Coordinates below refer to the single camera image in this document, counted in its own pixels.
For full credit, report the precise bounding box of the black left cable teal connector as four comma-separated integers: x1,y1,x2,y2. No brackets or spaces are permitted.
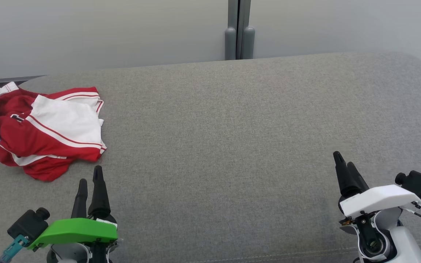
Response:
0,235,30,263

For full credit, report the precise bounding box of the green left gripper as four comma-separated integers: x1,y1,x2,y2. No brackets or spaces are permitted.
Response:
27,166,119,251

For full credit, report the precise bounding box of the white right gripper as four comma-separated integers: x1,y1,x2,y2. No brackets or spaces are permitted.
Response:
333,150,421,220

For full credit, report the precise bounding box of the red white basketball jersey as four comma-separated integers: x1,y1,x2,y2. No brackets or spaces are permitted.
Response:
0,82,107,172

